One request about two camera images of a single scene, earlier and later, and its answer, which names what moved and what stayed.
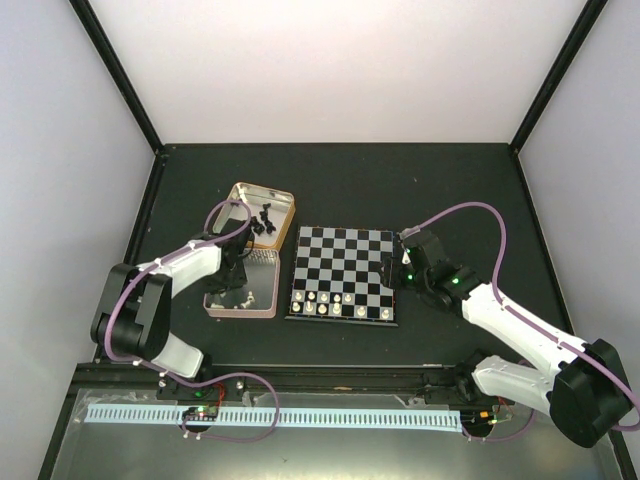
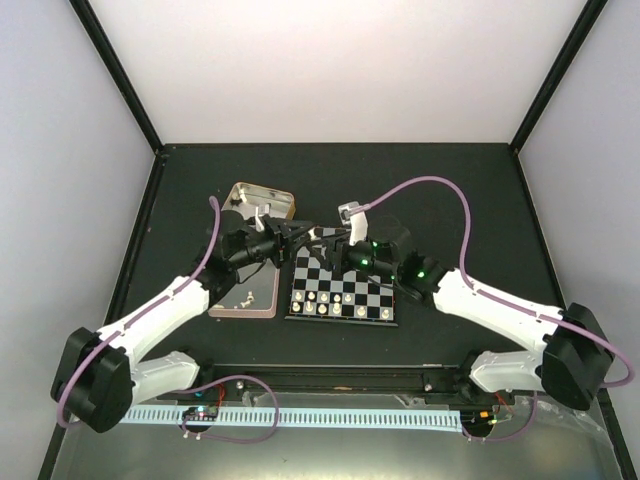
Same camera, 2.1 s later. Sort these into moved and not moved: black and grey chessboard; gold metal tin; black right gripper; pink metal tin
Moved: black right gripper
Not moved: gold metal tin; pink metal tin; black and grey chessboard
